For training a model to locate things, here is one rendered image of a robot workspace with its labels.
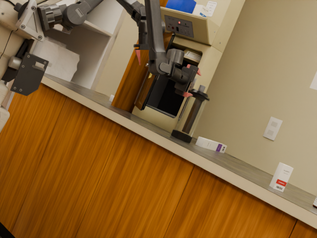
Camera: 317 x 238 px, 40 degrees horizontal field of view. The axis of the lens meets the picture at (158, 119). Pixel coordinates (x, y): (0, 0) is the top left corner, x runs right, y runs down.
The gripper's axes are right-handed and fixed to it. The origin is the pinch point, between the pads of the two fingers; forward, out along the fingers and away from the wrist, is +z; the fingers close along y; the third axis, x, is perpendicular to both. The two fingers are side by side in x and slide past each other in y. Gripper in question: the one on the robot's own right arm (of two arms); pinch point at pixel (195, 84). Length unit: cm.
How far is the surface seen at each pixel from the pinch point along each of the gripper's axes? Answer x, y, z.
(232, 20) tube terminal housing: 9.2, 38.1, 19.2
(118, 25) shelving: 125, 24, 51
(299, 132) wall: -31, 0, 55
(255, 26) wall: 19, 47, 54
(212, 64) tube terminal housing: 9.2, 13.8, 18.9
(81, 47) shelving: 158, 0, 53
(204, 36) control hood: 11.2, 23.9, 6.5
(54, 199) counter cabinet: 41, -79, -14
